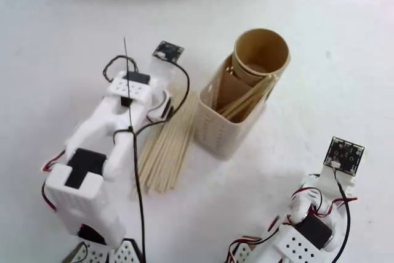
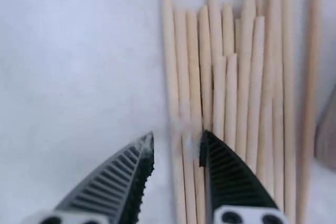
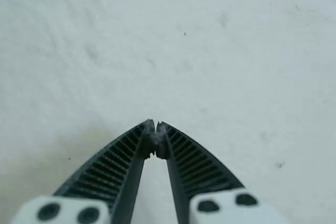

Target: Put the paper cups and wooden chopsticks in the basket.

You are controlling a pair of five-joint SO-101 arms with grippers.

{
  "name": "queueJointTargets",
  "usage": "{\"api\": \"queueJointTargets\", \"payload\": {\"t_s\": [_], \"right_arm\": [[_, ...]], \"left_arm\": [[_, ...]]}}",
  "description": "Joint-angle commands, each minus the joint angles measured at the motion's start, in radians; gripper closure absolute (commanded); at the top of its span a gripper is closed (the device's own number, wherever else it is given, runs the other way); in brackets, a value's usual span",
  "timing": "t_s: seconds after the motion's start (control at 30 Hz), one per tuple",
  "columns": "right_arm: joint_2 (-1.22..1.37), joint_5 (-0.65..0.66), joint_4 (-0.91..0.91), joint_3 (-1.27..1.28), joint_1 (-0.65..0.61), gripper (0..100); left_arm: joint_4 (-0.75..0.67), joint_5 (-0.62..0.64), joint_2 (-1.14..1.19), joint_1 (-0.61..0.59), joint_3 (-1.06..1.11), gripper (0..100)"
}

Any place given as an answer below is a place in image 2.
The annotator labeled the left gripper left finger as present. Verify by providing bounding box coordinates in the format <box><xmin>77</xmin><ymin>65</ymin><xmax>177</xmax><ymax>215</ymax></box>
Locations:
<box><xmin>17</xmin><ymin>130</ymin><xmax>155</xmax><ymax>224</ymax></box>

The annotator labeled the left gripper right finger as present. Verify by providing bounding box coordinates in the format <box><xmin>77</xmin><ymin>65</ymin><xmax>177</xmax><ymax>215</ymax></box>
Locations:
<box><xmin>198</xmin><ymin>129</ymin><xmax>289</xmax><ymax>224</ymax></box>

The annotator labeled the wooden chopstick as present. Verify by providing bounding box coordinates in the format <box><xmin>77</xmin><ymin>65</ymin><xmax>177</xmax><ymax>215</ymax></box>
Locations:
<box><xmin>185</xmin><ymin>9</ymin><xmax>207</xmax><ymax>224</ymax></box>
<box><xmin>223</xmin><ymin>52</ymin><xmax>238</xmax><ymax>147</ymax></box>
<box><xmin>272</xmin><ymin>0</ymin><xmax>296</xmax><ymax>224</ymax></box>
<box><xmin>173</xmin><ymin>7</ymin><xmax>197</xmax><ymax>224</ymax></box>
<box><xmin>246</xmin><ymin>15</ymin><xmax>266</xmax><ymax>174</ymax></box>
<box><xmin>256</xmin><ymin>0</ymin><xmax>283</xmax><ymax>190</ymax></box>
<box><xmin>207</xmin><ymin>0</ymin><xmax>224</xmax><ymax>61</ymax></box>
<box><xmin>222</xmin><ymin>2</ymin><xmax>236</xmax><ymax>57</ymax></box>
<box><xmin>235</xmin><ymin>0</ymin><xmax>257</xmax><ymax>163</ymax></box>
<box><xmin>211</xmin><ymin>55</ymin><xmax>228</xmax><ymax>137</ymax></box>
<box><xmin>197</xmin><ymin>5</ymin><xmax>214</xmax><ymax>132</ymax></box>
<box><xmin>160</xmin><ymin>0</ymin><xmax>186</xmax><ymax>224</ymax></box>

